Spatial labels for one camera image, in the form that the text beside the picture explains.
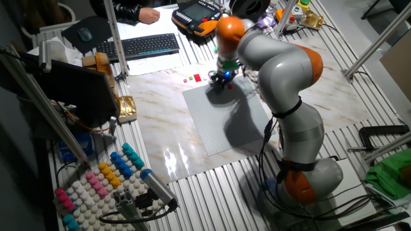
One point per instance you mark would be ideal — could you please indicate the yellow green emergency stop button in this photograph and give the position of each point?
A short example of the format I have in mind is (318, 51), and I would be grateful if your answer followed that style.
(303, 4)

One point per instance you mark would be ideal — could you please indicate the short teal foam block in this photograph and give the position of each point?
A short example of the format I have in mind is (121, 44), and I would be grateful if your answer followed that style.
(70, 223)

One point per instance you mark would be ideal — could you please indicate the gold foil wrapped object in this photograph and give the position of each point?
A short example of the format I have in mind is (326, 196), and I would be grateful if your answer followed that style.
(313, 20)

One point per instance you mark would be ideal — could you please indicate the white studded foam board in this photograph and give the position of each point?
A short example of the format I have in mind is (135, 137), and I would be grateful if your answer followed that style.
(135, 186)

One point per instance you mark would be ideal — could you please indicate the red Lego brick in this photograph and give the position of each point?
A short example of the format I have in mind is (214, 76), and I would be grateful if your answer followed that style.
(230, 86)

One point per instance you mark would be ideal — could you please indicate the white chair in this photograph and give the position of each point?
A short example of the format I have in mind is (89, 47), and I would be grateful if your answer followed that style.
(69, 11)

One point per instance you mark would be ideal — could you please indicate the long diagonal aluminium bar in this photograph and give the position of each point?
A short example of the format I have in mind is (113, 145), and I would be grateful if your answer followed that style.
(48, 109)

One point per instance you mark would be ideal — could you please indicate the black monitor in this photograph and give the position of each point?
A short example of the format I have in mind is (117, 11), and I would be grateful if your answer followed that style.
(74, 90)

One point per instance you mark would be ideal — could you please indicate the white plastic bag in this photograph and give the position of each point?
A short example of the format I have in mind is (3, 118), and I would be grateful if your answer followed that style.
(61, 51)

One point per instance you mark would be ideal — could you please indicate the yellow foam block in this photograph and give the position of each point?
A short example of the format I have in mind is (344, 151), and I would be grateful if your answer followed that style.
(110, 175)

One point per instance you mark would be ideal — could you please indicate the marble pattern table mat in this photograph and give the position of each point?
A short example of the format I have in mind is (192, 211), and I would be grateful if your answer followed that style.
(160, 128)

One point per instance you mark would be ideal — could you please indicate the red flat Lego plate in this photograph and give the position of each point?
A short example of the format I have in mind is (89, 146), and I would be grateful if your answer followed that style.
(197, 77)

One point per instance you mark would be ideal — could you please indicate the black orange teach pendant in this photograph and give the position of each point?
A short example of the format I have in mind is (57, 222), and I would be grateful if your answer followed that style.
(196, 14)

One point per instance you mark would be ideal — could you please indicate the white printed booklet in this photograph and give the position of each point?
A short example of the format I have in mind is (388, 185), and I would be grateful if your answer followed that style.
(160, 29)

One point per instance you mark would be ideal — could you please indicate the white foam block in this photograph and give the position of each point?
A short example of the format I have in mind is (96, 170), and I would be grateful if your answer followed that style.
(83, 194)

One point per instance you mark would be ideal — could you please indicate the grey camera blue cap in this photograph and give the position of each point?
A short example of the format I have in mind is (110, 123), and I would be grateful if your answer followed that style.
(157, 186)

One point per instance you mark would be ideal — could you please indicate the aluminium frame post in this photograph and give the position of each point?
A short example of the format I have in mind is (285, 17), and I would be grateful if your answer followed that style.
(375, 43)
(285, 16)
(115, 38)

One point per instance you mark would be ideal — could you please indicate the green cloth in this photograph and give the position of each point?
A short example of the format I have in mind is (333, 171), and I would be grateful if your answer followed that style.
(388, 174)

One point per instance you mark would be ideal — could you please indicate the black jacket sleeve forearm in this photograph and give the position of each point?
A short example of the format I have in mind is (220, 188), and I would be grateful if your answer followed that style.
(125, 9)

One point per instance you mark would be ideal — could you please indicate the pink foam block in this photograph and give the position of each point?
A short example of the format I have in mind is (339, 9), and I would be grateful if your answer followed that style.
(97, 185)

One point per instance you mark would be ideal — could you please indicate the large black round spool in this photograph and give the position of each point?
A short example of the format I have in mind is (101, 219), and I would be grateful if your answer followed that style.
(250, 8)

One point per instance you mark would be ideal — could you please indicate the gold foil bag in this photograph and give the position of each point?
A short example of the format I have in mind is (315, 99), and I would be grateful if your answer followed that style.
(126, 109)

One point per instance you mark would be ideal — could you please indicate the person bare hand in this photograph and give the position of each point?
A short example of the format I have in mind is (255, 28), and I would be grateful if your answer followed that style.
(149, 15)

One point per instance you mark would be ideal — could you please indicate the black clamp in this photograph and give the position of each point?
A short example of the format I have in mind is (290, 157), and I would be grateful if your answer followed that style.
(382, 129)

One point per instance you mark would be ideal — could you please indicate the white box red button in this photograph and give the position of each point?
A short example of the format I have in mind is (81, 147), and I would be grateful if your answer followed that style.
(291, 23)

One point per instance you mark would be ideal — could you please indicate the grey Lego baseplate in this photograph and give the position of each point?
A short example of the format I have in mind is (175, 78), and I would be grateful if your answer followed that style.
(218, 125)

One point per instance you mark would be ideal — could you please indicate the black mouse pad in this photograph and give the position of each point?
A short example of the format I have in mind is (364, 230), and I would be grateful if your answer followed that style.
(96, 29)

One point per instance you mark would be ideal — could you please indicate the blue packet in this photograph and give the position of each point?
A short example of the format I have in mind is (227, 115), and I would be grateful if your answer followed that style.
(75, 147)

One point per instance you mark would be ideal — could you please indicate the blue foam block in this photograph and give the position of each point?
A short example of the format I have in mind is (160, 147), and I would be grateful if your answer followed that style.
(121, 165)

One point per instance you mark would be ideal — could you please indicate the brown cardboard box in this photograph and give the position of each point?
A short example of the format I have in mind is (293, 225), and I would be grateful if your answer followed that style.
(398, 64)

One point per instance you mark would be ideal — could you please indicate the purple foil packet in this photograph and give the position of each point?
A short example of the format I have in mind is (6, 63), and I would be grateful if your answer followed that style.
(266, 22)

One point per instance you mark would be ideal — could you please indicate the magenta foam block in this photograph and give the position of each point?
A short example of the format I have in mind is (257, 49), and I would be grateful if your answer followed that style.
(65, 199)

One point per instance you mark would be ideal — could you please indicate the dark computer mouse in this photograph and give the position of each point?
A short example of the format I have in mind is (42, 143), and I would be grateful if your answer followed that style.
(85, 34)

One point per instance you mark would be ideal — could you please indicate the short aluminium extrusion piece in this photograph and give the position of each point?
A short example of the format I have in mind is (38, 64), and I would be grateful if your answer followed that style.
(130, 210)

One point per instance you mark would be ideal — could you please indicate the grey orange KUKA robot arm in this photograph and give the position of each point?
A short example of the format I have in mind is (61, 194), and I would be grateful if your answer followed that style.
(282, 70)

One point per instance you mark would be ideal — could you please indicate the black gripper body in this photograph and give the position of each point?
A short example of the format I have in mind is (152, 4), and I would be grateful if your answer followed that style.
(223, 77)

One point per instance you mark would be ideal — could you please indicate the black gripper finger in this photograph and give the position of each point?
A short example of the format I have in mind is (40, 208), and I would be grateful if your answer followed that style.
(225, 85)
(218, 84)

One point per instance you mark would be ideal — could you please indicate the long teal foam block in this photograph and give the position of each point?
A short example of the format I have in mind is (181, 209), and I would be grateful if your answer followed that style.
(133, 156)

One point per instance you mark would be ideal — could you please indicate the black keyboard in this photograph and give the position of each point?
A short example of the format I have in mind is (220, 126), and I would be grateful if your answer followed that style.
(141, 45)

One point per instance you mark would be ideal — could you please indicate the white printed paper sheet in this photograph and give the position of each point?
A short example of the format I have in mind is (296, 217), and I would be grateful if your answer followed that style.
(154, 65)

